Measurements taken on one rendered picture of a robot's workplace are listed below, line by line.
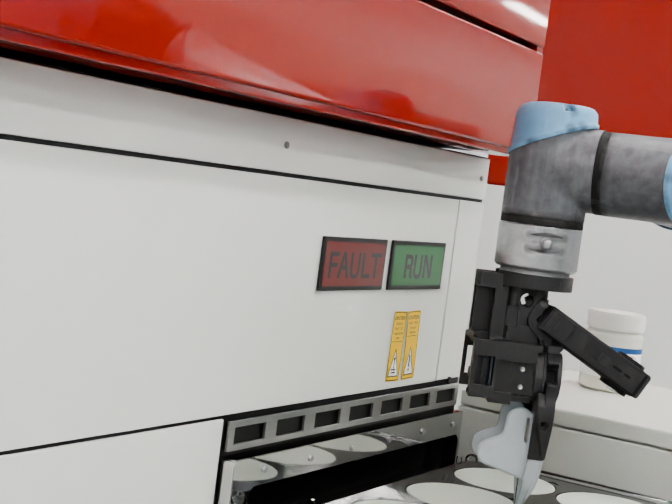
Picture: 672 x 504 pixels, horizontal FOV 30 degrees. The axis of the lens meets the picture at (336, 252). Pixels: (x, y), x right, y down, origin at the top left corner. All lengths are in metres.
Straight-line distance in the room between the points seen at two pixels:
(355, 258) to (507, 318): 0.15
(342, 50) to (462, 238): 0.41
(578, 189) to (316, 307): 0.25
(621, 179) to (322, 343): 0.30
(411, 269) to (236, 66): 0.43
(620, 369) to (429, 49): 0.33
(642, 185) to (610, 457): 0.35
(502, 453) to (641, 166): 0.28
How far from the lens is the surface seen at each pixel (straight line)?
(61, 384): 0.85
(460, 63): 1.18
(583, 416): 1.35
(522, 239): 1.12
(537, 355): 1.13
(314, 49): 0.95
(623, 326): 1.53
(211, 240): 0.95
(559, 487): 1.29
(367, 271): 1.16
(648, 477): 1.34
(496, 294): 1.13
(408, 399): 1.28
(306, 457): 1.11
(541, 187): 1.12
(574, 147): 1.12
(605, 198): 1.12
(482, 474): 1.29
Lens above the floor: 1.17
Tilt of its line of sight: 3 degrees down
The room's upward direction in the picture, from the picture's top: 7 degrees clockwise
